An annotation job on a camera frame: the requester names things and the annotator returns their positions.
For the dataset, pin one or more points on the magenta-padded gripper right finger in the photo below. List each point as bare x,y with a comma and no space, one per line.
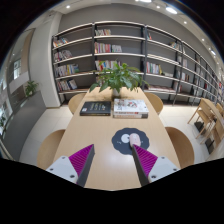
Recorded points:
161,166

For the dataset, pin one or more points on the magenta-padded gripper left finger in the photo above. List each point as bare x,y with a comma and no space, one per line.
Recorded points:
63,166

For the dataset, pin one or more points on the dark cloud-shaped mouse pad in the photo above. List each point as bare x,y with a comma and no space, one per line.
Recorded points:
118,145

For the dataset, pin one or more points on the round-back wooden chair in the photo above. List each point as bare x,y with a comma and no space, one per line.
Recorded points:
155,102
76,103
181,146
50,150

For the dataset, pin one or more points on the thick book with dark spine end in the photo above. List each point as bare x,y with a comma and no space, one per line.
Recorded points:
130,116

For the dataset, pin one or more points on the black hardcover book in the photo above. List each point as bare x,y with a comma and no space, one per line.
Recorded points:
95,108

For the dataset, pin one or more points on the white illustrated cover book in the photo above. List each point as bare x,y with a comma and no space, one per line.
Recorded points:
130,106

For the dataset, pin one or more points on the wooden slat chairs group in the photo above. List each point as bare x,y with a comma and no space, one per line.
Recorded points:
210,116

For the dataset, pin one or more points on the small green floor plant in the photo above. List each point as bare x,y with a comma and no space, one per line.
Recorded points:
31,88

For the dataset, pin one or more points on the green potted plant white pot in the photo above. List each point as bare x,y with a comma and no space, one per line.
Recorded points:
116,78

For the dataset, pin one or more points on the grey bookshelf unit with books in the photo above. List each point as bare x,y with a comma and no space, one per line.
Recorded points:
123,33

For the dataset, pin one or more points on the round ceiling lights group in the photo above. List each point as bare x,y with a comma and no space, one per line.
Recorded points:
171,10

